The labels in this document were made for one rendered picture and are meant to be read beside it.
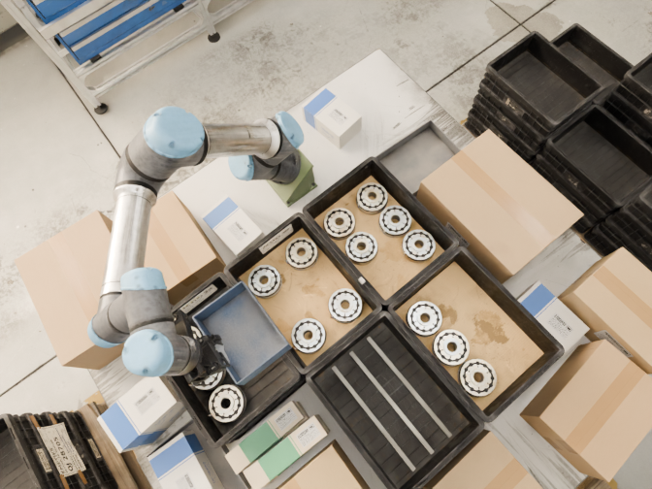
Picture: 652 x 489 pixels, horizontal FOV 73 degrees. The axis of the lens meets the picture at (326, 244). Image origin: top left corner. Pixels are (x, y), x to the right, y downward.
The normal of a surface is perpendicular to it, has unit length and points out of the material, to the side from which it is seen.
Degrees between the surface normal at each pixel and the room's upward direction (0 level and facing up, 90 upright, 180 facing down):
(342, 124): 0
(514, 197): 0
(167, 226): 0
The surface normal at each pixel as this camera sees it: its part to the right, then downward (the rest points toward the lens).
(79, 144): -0.07, -0.32
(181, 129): 0.63, -0.40
